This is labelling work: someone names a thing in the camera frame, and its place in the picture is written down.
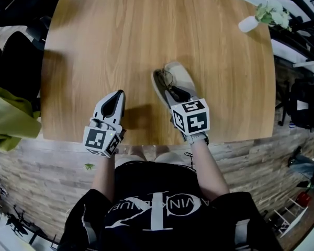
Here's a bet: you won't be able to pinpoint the white flower bunch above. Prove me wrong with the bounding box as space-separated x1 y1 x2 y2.
255 0 293 32

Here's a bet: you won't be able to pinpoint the white vase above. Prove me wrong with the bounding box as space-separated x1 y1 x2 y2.
238 16 260 33

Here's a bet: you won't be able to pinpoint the person's leg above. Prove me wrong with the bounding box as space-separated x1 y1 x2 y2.
129 145 149 162
153 150 183 165

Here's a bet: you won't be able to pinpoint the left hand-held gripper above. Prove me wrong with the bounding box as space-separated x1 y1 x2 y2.
82 89 126 158

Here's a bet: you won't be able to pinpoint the person's right leg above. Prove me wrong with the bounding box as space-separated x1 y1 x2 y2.
153 150 183 165

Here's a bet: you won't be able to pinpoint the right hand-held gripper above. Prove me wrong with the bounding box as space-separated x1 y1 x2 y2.
164 86 210 136

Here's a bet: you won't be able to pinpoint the white rack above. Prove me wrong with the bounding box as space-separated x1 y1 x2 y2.
271 197 309 239

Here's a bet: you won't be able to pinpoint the grey wristband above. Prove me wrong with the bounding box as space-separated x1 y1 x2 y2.
184 132 209 146

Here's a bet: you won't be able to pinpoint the black office chair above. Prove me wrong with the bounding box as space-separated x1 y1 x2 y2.
0 0 68 28
0 16 53 112
277 76 314 137

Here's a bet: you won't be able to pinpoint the person's shoulder strap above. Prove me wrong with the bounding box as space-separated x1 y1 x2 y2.
234 218 252 248
81 204 98 245

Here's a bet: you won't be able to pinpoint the person's left leg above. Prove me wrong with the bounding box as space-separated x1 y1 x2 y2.
129 145 149 162

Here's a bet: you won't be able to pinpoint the person's left shoulder strap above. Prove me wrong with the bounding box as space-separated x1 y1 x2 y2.
81 204 98 245

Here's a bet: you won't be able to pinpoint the red box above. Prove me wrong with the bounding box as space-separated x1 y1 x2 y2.
295 191 311 206

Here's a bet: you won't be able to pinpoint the person's left forearm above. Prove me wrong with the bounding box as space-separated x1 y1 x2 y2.
91 154 116 203

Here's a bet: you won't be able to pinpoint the person's black printed t-shirt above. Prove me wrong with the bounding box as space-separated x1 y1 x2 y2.
58 161 283 251

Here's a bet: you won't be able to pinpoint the person's right shoulder strap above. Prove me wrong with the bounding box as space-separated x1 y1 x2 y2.
234 218 252 248

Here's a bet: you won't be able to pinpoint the black tripod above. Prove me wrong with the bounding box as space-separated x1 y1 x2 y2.
5 204 29 237

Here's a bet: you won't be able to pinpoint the thin-rimmed eyeglasses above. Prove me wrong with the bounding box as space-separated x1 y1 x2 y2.
156 67 179 95

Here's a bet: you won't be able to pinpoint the person's left hand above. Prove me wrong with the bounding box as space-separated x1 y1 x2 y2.
89 118 114 131

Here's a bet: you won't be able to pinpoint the person's right forearm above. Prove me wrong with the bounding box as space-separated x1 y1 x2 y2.
190 141 230 202

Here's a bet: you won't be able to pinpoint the green cloth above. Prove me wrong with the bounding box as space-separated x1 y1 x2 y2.
0 85 42 151

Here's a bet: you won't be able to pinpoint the grey bag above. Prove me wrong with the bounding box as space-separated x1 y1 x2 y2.
288 145 314 176

